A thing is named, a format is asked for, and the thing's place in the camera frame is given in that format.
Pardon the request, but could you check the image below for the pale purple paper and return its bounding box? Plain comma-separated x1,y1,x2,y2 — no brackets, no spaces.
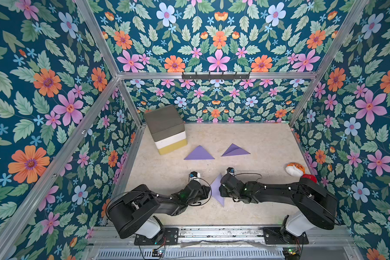
211,174,225,207

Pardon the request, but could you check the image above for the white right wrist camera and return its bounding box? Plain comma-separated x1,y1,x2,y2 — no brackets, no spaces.
226,167,236,176

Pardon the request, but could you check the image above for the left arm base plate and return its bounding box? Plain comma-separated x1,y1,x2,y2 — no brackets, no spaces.
134,227,179,247

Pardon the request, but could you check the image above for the purple square paper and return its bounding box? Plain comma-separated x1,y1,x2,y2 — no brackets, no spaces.
184,145,215,160
222,144,250,157

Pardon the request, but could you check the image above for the black hook rail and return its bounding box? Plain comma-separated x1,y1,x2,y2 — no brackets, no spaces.
181,72,250,81

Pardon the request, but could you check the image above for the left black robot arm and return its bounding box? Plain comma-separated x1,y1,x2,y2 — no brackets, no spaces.
105,178,211,239

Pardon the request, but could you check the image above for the grey white yellow block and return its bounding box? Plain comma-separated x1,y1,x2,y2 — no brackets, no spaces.
144,105,187,155

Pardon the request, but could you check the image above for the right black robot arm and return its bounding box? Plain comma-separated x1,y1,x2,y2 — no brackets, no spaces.
219,173,338,237

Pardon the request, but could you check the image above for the orange white plush toy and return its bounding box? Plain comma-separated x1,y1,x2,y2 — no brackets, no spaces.
285,162,306,178

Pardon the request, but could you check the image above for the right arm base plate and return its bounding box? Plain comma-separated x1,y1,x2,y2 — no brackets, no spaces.
262,226,309,245

